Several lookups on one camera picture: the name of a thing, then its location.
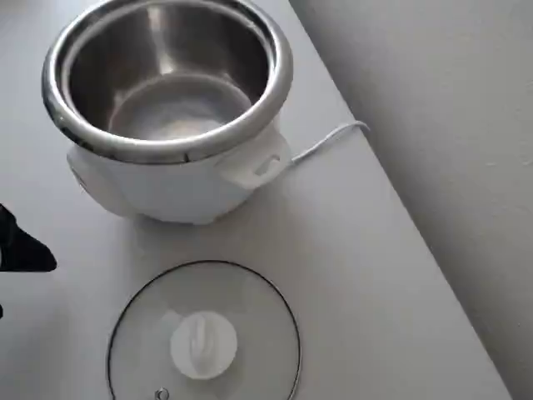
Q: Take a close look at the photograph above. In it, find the glass lid with steel rim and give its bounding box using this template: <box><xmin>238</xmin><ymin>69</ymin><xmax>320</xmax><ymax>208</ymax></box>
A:
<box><xmin>41</xmin><ymin>0</ymin><xmax>295</xmax><ymax>166</ymax></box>

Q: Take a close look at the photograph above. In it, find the white power cord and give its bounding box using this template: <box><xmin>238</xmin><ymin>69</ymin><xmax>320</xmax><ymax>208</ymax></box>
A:
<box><xmin>291</xmin><ymin>120</ymin><xmax>371</xmax><ymax>164</ymax></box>

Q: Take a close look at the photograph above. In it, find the white rice cooker body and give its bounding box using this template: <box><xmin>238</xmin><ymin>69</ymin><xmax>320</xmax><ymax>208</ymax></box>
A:
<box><xmin>66</xmin><ymin>119</ymin><xmax>295</xmax><ymax>227</ymax></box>

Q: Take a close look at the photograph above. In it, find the glass lid with white knob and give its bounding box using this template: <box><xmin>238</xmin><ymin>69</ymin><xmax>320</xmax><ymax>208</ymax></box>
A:
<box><xmin>107</xmin><ymin>260</ymin><xmax>301</xmax><ymax>400</ymax></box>

